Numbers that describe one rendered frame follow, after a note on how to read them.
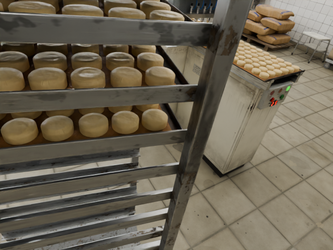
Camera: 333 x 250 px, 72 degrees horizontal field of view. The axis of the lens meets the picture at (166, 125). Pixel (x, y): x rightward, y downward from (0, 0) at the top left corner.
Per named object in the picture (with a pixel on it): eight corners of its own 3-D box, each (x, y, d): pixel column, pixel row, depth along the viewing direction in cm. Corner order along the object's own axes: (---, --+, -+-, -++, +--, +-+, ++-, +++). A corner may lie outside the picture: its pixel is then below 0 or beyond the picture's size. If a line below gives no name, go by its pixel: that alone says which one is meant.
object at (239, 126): (171, 129, 225) (188, 37, 170) (198, 121, 241) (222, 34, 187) (219, 182, 181) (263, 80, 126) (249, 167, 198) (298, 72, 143)
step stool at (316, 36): (323, 62, 451) (337, 38, 423) (308, 63, 434) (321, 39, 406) (305, 53, 482) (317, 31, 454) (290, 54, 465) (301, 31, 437)
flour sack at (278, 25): (275, 31, 436) (279, 22, 426) (257, 25, 461) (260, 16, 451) (295, 29, 474) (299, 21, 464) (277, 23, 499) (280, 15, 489)
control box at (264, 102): (255, 106, 141) (264, 87, 133) (279, 99, 153) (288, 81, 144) (260, 110, 139) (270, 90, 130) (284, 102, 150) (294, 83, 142)
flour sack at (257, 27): (237, 26, 496) (240, 17, 485) (249, 25, 518) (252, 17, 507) (264, 37, 453) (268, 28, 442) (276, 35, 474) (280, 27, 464)
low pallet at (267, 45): (227, 33, 527) (229, 28, 520) (250, 31, 566) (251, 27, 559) (270, 53, 453) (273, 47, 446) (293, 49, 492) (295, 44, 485)
